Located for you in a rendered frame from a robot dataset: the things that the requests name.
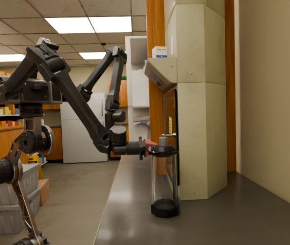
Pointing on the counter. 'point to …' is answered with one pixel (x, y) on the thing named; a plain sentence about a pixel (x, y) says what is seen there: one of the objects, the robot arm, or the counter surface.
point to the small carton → (159, 52)
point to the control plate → (156, 79)
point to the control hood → (163, 70)
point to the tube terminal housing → (200, 99)
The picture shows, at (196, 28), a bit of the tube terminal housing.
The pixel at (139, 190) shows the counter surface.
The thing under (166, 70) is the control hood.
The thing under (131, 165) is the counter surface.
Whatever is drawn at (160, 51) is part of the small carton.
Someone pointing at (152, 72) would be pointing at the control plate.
